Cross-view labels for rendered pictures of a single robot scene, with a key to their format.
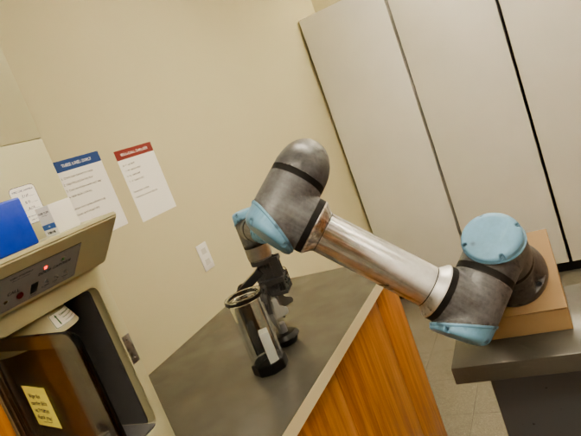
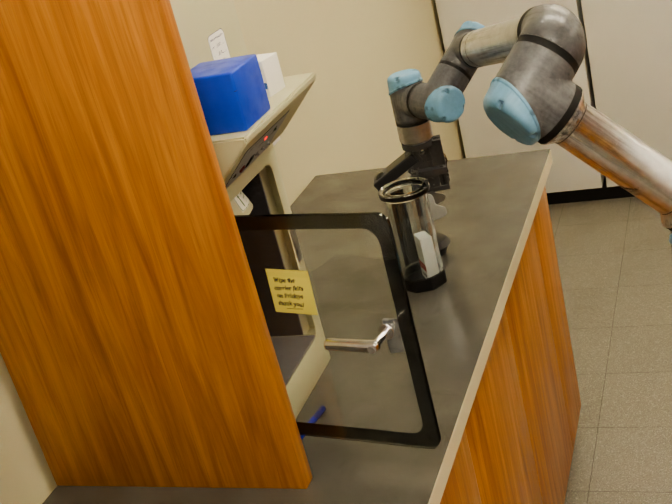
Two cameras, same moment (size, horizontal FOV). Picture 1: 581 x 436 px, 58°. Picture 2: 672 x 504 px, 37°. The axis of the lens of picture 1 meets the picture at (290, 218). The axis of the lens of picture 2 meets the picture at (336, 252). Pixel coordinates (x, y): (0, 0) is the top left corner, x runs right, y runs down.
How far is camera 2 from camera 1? 85 cm
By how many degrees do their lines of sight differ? 14
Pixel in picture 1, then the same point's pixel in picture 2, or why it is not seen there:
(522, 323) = not seen: outside the picture
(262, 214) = (516, 96)
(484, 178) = (646, 32)
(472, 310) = not seen: outside the picture
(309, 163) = (572, 40)
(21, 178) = (214, 21)
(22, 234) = (261, 98)
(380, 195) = not seen: hidden behind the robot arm
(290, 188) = (549, 69)
